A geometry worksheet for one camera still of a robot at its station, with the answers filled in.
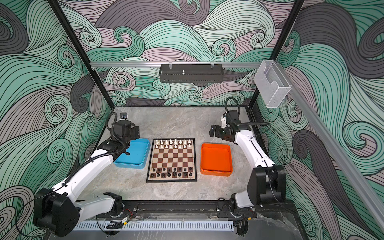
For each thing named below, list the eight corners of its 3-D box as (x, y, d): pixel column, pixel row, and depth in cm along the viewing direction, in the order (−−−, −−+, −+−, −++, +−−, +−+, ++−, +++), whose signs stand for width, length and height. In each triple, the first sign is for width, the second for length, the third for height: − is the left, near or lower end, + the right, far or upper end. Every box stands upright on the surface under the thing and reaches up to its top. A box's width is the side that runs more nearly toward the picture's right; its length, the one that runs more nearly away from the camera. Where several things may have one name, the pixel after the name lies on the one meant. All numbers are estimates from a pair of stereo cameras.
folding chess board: (146, 182, 84) (145, 180, 82) (153, 140, 102) (153, 138, 100) (196, 182, 84) (196, 180, 82) (195, 140, 102) (195, 138, 100)
